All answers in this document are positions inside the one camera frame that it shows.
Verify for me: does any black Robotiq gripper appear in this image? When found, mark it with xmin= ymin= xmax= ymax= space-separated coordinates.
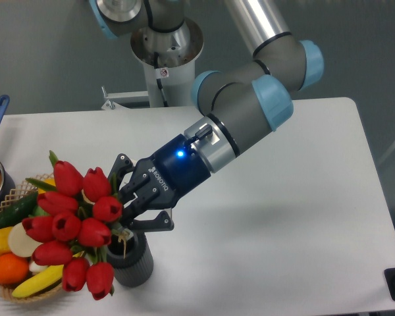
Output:
xmin=107 ymin=134 xmax=211 ymax=232

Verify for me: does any red tulip bouquet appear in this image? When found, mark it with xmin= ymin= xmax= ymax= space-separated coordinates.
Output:
xmin=22 ymin=151 xmax=132 ymax=300

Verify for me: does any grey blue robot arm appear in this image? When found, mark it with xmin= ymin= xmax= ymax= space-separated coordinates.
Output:
xmin=90 ymin=1 xmax=324 ymax=232

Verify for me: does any dark grey ribbed vase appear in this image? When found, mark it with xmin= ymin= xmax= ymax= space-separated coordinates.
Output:
xmin=107 ymin=233 xmax=153 ymax=288

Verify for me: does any yellow squash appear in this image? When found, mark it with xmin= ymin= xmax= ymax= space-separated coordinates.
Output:
xmin=38 ymin=178 xmax=57 ymax=194

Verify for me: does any yellow banana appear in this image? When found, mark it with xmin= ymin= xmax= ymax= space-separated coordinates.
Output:
xmin=12 ymin=265 xmax=64 ymax=299

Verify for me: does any green cucumber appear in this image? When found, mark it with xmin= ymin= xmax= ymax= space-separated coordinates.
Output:
xmin=0 ymin=192 xmax=38 ymax=229

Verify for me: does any beige round radish slice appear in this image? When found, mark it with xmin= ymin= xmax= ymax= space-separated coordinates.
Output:
xmin=8 ymin=223 xmax=41 ymax=257

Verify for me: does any woven wicker basket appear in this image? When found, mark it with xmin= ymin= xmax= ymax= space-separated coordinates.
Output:
xmin=0 ymin=180 xmax=63 ymax=303

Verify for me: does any orange fruit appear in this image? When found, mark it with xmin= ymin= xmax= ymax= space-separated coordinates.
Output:
xmin=0 ymin=253 xmax=29 ymax=285

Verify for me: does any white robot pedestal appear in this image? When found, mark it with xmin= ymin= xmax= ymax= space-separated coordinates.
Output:
xmin=100 ymin=16 xmax=205 ymax=111

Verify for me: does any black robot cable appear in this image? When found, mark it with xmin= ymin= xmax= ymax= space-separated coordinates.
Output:
xmin=152 ymin=51 xmax=169 ymax=108

